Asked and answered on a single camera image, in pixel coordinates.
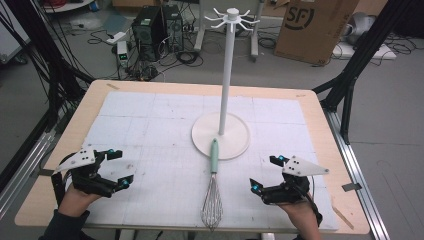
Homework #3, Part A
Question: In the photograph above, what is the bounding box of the black metal frame stand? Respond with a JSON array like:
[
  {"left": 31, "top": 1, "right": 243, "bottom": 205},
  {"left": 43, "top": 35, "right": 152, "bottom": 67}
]
[
  {"left": 0, "top": 0, "right": 95, "bottom": 134},
  {"left": 312, "top": 0, "right": 424, "bottom": 145}
]

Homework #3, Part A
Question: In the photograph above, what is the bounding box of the white round table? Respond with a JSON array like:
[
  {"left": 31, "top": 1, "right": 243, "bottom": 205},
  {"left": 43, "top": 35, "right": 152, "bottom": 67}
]
[{"left": 42, "top": 0, "right": 95, "bottom": 15}]

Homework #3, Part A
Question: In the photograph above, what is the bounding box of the green-handled metal whisk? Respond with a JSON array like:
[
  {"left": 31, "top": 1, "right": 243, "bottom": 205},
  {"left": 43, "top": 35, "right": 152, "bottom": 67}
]
[{"left": 200, "top": 138, "right": 224, "bottom": 232}]

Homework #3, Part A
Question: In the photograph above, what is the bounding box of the white metal floor stand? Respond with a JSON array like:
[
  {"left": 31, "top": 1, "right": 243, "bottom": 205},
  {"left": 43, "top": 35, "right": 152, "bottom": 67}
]
[{"left": 194, "top": 0, "right": 265, "bottom": 63}]

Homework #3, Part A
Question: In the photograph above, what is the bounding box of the brown cardboard box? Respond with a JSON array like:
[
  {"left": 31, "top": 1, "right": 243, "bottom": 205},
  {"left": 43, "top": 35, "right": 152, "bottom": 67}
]
[{"left": 273, "top": 0, "right": 362, "bottom": 66}]

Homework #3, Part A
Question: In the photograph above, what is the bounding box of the person's left hand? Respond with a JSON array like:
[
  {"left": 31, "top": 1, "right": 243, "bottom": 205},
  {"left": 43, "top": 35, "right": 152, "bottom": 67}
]
[{"left": 57, "top": 184, "right": 102, "bottom": 218}]

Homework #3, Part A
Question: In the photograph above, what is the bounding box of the slim black computer tower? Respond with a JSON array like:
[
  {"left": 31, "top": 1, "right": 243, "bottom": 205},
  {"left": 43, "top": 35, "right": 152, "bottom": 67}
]
[{"left": 162, "top": 4, "right": 185, "bottom": 53}]

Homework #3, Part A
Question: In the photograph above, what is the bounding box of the white power strip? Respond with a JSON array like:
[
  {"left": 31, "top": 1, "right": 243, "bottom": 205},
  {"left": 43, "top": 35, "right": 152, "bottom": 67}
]
[{"left": 105, "top": 31, "right": 128, "bottom": 46}]

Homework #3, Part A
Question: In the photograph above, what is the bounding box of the grey rounded device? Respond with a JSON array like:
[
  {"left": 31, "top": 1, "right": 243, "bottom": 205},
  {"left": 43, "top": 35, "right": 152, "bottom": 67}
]
[{"left": 342, "top": 11, "right": 377, "bottom": 45}]

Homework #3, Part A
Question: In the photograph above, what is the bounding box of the aluminium rail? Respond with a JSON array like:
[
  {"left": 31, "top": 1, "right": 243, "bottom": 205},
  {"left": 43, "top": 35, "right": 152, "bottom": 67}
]
[
  {"left": 0, "top": 129, "right": 57, "bottom": 219},
  {"left": 323, "top": 109, "right": 392, "bottom": 240}
]

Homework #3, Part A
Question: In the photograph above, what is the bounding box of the white hook rack stand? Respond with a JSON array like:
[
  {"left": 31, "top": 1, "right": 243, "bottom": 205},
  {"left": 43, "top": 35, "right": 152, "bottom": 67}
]
[{"left": 191, "top": 7, "right": 261, "bottom": 161}]

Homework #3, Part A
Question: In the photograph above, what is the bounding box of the white flat board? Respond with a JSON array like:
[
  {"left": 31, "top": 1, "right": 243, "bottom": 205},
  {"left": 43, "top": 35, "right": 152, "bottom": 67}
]
[{"left": 331, "top": 41, "right": 398, "bottom": 61}]

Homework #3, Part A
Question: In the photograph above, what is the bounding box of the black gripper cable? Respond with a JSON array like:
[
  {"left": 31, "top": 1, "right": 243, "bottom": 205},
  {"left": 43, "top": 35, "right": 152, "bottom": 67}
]
[{"left": 299, "top": 175, "right": 324, "bottom": 228}]

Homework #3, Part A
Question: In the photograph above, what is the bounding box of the small device with green display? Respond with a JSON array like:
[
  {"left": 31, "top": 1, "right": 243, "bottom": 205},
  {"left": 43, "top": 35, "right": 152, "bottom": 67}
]
[{"left": 116, "top": 40, "right": 130, "bottom": 68}]

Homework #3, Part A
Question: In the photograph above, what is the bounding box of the white gridded mat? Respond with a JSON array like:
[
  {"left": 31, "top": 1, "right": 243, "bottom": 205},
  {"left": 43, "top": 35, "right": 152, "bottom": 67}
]
[{"left": 82, "top": 90, "right": 340, "bottom": 232}]

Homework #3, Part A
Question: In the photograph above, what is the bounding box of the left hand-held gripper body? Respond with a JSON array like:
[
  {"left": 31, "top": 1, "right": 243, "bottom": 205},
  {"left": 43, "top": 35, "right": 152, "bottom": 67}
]
[{"left": 51, "top": 144, "right": 120, "bottom": 199}]

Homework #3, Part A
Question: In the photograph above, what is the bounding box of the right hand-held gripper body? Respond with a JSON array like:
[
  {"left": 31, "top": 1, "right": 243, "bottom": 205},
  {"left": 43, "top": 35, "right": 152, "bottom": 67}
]
[{"left": 260, "top": 154, "right": 331, "bottom": 205}]

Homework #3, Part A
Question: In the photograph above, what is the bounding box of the large black computer tower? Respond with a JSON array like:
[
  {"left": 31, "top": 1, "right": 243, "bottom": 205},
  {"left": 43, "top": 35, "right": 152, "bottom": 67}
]
[{"left": 131, "top": 5, "right": 168, "bottom": 63}]

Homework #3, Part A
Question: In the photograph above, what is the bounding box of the person's right hand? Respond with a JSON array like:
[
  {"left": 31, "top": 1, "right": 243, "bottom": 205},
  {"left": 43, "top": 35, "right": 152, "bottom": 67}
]
[{"left": 279, "top": 199, "right": 324, "bottom": 240}]

